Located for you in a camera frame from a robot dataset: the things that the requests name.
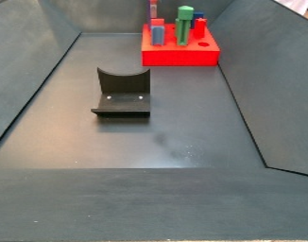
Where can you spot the purple rectangular block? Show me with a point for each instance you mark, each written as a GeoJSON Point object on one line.
{"type": "Point", "coordinates": [153, 6]}

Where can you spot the red foam peg board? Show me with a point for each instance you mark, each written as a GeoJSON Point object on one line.
{"type": "Point", "coordinates": [201, 52]}

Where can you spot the black curved plastic stand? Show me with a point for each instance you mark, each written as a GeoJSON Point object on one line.
{"type": "Point", "coordinates": [126, 94]}

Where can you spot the light blue notched peg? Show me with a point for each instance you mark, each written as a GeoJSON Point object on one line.
{"type": "Point", "coordinates": [158, 35]}

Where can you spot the green cylinder peg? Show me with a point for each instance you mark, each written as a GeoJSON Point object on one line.
{"type": "Point", "coordinates": [177, 27]}

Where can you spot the pink rectangular peg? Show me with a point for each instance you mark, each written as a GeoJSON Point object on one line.
{"type": "Point", "coordinates": [158, 22]}

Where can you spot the red star peg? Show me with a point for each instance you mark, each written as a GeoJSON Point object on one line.
{"type": "Point", "coordinates": [201, 24]}

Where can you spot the dark blue rounded peg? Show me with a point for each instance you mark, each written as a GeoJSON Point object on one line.
{"type": "Point", "coordinates": [198, 14]}

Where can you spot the green triangular tall peg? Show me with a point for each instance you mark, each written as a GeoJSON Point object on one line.
{"type": "Point", "coordinates": [185, 15]}

